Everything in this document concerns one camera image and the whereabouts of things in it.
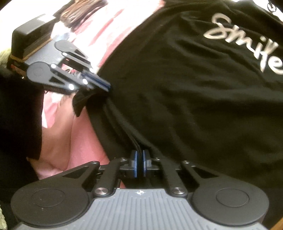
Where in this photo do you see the yellow-green fluffy cloth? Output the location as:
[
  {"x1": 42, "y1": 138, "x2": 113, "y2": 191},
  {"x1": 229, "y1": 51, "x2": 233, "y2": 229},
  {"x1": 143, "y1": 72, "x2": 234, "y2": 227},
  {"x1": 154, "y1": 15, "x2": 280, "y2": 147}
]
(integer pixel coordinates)
[{"x1": 0, "y1": 49, "x2": 12, "y2": 67}]

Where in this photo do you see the black printed t-shirt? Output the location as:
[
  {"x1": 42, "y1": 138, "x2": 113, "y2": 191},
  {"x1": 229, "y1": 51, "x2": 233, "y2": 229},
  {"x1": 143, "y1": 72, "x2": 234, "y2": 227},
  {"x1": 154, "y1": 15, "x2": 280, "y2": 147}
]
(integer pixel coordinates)
[{"x1": 73, "y1": 0, "x2": 283, "y2": 223}]

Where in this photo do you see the brown striped cloth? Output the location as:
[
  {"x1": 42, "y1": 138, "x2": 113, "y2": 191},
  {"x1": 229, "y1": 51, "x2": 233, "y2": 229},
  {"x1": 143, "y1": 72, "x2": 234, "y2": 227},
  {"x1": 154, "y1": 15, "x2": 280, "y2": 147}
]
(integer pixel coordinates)
[{"x1": 59, "y1": 0, "x2": 108, "y2": 32}]

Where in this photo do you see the pink floral blanket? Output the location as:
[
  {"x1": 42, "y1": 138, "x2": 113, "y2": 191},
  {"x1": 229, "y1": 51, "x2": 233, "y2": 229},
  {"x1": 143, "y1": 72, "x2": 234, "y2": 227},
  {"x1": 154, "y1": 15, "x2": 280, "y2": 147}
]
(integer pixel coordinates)
[{"x1": 26, "y1": 0, "x2": 283, "y2": 180}]

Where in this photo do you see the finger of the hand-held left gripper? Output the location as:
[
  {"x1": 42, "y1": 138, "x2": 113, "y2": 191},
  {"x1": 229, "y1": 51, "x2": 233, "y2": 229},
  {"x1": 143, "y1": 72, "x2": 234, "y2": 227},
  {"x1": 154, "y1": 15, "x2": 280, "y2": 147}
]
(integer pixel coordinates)
[
  {"x1": 44, "y1": 65, "x2": 110, "y2": 95},
  {"x1": 59, "y1": 44, "x2": 111, "y2": 88}
]

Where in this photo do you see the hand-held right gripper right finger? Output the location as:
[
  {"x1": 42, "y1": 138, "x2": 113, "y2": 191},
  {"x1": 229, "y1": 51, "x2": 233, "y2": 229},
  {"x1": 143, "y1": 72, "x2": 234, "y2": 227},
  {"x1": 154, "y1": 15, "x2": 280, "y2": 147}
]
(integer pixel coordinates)
[{"x1": 142, "y1": 150, "x2": 218, "y2": 198}]

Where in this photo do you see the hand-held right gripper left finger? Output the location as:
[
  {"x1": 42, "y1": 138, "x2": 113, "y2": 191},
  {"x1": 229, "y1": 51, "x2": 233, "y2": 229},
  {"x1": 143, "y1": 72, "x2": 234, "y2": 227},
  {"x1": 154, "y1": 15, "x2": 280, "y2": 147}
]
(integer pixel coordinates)
[{"x1": 63, "y1": 150, "x2": 139, "y2": 198}]

